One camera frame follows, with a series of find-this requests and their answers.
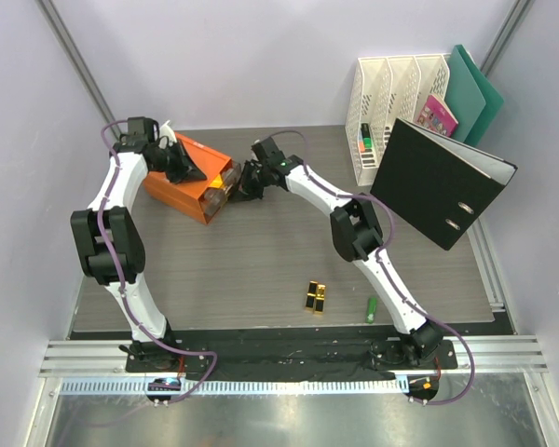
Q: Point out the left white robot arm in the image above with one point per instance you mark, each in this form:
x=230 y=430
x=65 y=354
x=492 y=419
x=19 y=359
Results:
x=108 y=243

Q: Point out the orange white tube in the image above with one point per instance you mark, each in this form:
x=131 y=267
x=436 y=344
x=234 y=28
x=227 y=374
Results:
x=217 y=182

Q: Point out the green folder back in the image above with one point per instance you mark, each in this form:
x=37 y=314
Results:
x=491 y=103

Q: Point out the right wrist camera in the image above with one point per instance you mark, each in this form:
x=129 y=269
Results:
x=266 y=151

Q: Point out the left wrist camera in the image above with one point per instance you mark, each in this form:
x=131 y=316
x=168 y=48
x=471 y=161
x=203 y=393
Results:
x=142 y=128

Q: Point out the pink booklet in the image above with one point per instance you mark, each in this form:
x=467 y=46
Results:
x=436 y=116

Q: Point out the black lever arch binder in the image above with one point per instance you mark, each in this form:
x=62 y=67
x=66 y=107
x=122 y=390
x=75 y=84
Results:
x=436 y=184

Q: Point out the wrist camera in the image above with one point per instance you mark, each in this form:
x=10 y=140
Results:
x=266 y=151
x=142 y=128

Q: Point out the green orange highlighter markers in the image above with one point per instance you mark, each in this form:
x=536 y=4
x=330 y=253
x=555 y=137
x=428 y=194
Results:
x=365 y=139

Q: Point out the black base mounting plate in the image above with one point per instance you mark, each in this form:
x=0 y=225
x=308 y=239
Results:
x=290 y=354

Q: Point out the white slotted cable duct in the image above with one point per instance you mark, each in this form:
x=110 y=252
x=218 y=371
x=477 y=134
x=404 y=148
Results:
x=168 y=386

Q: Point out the clear acrylic drawer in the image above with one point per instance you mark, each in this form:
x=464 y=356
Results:
x=219 y=190

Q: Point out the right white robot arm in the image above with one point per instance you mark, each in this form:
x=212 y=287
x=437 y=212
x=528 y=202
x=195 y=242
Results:
x=357 y=239

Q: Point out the green folder front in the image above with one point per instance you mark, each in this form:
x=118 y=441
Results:
x=464 y=95

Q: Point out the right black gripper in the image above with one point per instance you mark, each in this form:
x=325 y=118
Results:
x=246 y=193

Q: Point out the white mesh file rack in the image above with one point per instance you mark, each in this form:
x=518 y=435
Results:
x=383 y=90

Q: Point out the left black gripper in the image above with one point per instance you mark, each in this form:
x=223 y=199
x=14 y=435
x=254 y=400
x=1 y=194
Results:
x=177 y=159

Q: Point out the green lipstick box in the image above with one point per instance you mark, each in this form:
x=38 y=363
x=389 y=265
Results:
x=370 y=310

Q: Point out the orange drawer organizer box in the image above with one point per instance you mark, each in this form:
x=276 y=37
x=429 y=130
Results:
x=186 y=197

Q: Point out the green folder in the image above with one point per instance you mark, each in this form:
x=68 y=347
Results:
x=464 y=95
x=491 y=103

